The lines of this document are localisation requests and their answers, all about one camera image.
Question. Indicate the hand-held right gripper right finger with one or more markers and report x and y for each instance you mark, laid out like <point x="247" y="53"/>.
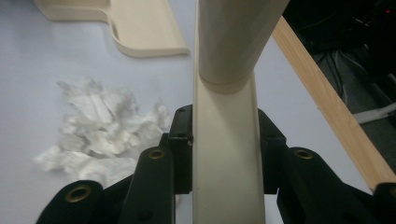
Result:
<point x="271" y="149"/>

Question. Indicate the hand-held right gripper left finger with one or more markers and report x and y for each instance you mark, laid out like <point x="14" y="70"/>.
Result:
<point x="182" y="146"/>

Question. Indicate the cream brush with red cap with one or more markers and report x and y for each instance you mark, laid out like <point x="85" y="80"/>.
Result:
<point x="227" y="140"/>

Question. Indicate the pile of white paper scraps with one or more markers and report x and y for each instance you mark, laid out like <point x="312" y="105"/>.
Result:
<point x="102" y="133"/>

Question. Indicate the cream plastic dustpan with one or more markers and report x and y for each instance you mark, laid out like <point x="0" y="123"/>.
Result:
<point x="146" y="28"/>

